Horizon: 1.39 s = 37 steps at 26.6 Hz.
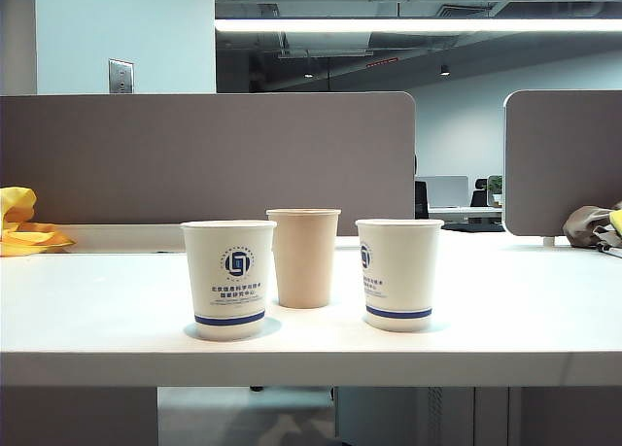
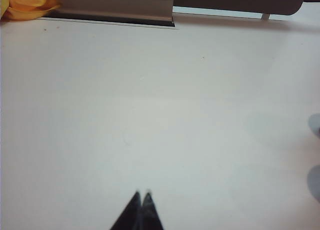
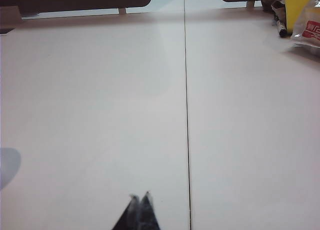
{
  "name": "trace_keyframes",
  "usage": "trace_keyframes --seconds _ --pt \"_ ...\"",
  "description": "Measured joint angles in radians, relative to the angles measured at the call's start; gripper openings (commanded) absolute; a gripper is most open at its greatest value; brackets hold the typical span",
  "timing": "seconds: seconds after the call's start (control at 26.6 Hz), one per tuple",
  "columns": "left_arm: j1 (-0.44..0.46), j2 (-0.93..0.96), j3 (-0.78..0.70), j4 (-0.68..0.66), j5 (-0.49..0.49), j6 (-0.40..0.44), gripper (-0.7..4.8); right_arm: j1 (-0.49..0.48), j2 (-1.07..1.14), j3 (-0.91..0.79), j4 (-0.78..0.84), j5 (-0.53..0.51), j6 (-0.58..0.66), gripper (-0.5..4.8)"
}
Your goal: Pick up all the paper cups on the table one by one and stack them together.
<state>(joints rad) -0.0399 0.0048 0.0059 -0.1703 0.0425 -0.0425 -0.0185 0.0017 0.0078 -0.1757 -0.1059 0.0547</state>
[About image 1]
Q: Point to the white paper cup blue logo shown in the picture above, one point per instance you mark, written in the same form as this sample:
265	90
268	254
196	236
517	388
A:
228	281
399	276

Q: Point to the plain brown paper cup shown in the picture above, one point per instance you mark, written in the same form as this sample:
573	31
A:
307	256

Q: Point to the wide brown desk partition panel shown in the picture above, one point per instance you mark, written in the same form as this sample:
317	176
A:
194	159

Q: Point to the white background monitor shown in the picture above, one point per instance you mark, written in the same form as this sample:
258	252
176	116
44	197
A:
444	191

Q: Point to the black background office chair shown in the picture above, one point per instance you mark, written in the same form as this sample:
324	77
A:
479	193

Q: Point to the green potted plant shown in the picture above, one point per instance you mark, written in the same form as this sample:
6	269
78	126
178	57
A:
495	186

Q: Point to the black ceiling spot lamp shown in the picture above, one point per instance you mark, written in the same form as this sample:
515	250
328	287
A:
444	70

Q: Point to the long ceiling light strip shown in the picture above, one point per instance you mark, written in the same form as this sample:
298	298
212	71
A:
418	24

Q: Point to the grey cabinet under table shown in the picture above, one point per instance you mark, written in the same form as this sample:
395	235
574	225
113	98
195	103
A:
418	417

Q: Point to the white partition foot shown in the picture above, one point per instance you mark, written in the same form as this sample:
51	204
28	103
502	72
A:
548	241

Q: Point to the narrow brown desk partition panel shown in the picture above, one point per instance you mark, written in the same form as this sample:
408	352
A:
563	164

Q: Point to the yellow crumpled cloth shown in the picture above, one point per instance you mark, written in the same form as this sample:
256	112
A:
19	229

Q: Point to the small yellow object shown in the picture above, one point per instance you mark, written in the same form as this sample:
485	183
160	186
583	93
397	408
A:
617	221

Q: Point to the metal wall switch plate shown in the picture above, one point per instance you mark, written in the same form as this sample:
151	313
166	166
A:
120	77

